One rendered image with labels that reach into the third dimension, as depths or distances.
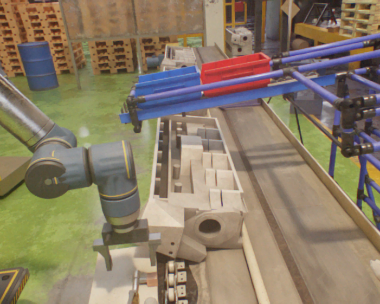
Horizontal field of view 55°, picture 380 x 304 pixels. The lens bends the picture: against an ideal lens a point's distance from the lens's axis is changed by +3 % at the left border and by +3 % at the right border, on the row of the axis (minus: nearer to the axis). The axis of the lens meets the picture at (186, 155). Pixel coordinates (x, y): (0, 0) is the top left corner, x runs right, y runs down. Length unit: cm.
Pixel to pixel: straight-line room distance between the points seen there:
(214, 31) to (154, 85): 574
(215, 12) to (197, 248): 624
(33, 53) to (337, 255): 712
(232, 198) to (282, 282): 33
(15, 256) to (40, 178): 207
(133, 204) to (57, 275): 173
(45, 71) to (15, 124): 689
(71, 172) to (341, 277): 94
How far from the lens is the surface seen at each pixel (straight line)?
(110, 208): 99
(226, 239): 138
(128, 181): 95
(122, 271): 132
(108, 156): 92
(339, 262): 143
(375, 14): 680
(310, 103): 512
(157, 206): 126
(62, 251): 286
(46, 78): 797
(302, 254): 143
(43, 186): 95
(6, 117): 107
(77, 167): 93
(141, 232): 105
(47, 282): 265
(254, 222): 156
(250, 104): 299
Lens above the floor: 167
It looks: 25 degrees down
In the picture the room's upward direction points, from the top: 5 degrees counter-clockwise
